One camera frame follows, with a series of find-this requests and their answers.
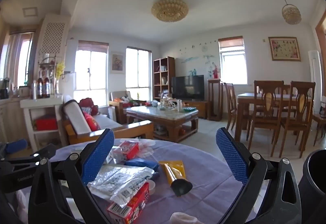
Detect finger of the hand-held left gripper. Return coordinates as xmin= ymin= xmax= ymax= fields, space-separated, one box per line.
xmin=0 ymin=139 xmax=28 ymax=161
xmin=0 ymin=144 xmax=57 ymax=192

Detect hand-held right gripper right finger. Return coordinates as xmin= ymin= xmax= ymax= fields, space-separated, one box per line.
xmin=215 ymin=127 xmax=302 ymax=224

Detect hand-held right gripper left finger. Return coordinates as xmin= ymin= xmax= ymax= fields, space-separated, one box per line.
xmin=28 ymin=128 xmax=115 ymax=224

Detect clear plastic bag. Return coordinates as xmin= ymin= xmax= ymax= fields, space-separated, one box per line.
xmin=87 ymin=164 xmax=156 ymax=208

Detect red milk carton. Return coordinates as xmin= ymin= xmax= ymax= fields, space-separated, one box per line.
xmin=106 ymin=182 xmax=151 ymax=224
xmin=118 ymin=141 xmax=140 ymax=161

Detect black bin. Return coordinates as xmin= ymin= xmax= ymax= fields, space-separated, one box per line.
xmin=297 ymin=149 xmax=326 ymax=224

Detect red printed cushion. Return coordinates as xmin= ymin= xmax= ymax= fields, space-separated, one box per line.
xmin=82 ymin=111 xmax=101 ymax=131

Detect wooden sofa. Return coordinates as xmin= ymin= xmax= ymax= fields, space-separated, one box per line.
xmin=62 ymin=99 xmax=154 ymax=145

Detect red box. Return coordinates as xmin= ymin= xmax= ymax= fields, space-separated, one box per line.
xmin=34 ymin=116 xmax=58 ymax=131

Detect blue sponge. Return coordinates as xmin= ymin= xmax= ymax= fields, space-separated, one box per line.
xmin=125 ymin=158 xmax=160 ymax=171

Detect white shelf unit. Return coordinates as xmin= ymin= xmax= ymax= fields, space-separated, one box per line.
xmin=20 ymin=97 xmax=64 ymax=153

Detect white sofa cushion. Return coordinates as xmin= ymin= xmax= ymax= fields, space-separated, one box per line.
xmin=62 ymin=100 xmax=88 ymax=135

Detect dark red bag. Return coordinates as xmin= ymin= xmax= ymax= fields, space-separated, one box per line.
xmin=79 ymin=98 xmax=99 ymax=115

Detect wooden dining chair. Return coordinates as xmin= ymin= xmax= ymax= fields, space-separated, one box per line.
xmin=246 ymin=80 xmax=284 ymax=157
xmin=279 ymin=81 xmax=316 ymax=158
xmin=224 ymin=83 xmax=252 ymax=135
xmin=312 ymin=95 xmax=326 ymax=147

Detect wooden armchair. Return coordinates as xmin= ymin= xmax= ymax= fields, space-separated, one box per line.
xmin=109 ymin=91 xmax=151 ymax=124

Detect wooden dining table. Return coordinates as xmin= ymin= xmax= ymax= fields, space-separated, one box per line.
xmin=237 ymin=92 xmax=314 ymax=142

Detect wooden television cabinet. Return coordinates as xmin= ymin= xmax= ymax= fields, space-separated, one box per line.
xmin=178 ymin=100 xmax=209 ymax=120

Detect tall wooden stand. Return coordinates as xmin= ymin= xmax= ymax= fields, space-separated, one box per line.
xmin=207 ymin=78 xmax=225 ymax=121

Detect yellow tube with black cap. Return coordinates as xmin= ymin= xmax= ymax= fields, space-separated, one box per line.
xmin=159 ymin=160 xmax=193 ymax=197

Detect dark glass bottle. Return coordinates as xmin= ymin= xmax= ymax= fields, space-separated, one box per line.
xmin=44 ymin=70 xmax=51 ymax=98
xmin=37 ymin=70 xmax=44 ymax=99

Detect wooden marble-top coffee table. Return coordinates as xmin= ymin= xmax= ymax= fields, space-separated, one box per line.
xmin=126 ymin=105 xmax=199 ymax=143

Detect white crumpled tissue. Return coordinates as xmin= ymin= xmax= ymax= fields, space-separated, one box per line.
xmin=169 ymin=212 xmax=198 ymax=224

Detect black television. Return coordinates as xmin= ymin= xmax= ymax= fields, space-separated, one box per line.
xmin=171 ymin=75 xmax=205 ymax=101

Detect yellow flowers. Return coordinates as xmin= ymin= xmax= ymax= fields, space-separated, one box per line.
xmin=55 ymin=61 xmax=65 ymax=94

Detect small framed flower painting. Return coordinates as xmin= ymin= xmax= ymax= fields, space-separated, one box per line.
xmin=110 ymin=51 xmax=125 ymax=74

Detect window without blind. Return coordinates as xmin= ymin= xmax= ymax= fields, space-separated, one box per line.
xmin=126 ymin=46 xmax=153 ymax=101

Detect wooden bookshelf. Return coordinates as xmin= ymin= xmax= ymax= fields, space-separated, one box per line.
xmin=153 ymin=56 xmax=176 ymax=102

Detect white lattice cabinet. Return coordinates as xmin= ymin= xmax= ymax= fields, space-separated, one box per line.
xmin=38 ymin=14 xmax=70 ymax=61

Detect white standing air conditioner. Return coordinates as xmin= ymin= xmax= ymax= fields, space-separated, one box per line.
xmin=308 ymin=49 xmax=326 ymax=98

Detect large framed flower painting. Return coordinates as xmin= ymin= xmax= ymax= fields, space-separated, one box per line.
xmin=268 ymin=36 xmax=301 ymax=62

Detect crystal pendant lamp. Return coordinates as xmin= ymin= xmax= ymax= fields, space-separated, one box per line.
xmin=278 ymin=0 xmax=302 ymax=25

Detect round crystal ceiling lamp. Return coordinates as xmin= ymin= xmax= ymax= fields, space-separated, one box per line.
xmin=151 ymin=0 xmax=189 ymax=22

